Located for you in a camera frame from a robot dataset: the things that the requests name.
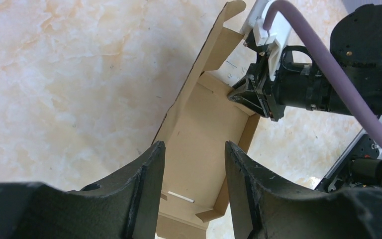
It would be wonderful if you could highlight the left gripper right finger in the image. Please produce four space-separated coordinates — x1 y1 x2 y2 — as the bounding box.
225 141 382 239

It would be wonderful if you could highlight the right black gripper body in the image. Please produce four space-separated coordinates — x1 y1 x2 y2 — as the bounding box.
245 33 349 121

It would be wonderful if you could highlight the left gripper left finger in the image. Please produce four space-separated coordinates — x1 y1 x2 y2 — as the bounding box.
0 141 165 239

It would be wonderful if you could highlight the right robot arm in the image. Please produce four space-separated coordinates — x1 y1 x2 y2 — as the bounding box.
228 0 382 193

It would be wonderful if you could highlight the brown cardboard box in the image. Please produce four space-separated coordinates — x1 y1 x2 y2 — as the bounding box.
155 0 259 239

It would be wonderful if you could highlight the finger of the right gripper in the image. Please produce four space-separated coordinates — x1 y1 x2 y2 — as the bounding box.
227 74 270 118

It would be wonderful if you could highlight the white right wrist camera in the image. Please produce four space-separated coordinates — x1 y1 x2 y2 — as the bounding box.
239 0 291 82

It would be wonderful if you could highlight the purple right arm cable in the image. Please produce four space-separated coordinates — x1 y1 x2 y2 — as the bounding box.
263 0 382 167

